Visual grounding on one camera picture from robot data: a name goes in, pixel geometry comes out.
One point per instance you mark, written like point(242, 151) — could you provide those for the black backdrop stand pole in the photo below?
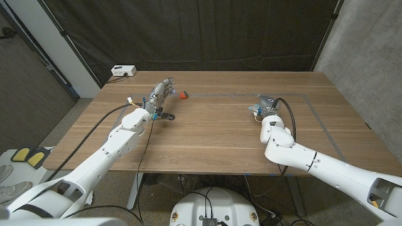
point(328, 31)
point(67, 39)

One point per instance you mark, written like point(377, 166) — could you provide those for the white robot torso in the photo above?
point(213, 204)

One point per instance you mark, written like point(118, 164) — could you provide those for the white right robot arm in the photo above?
point(314, 160)

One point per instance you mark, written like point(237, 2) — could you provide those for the white power box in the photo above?
point(124, 70)

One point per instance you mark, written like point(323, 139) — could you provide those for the white floor platform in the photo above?
point(34, 179)

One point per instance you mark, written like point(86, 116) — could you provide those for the red toy strawberry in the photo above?
point(183, 94)

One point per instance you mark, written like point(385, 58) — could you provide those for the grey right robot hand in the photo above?
point(267, 103)

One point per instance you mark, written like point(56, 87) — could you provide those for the yellow foot pedal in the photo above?
point(37, 159)
point(20, 154)

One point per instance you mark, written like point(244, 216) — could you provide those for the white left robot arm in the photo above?
point(119, 144)

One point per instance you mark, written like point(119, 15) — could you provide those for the grey table leg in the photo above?
point(135, 190)
point(296, 197)

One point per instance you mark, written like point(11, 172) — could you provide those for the white sneaker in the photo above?
point(14, 192)
point(4, 172)

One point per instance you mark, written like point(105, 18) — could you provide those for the black backdrop cloth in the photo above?
point(194, 31)

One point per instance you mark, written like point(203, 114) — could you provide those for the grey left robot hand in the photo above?
point(160, 92)

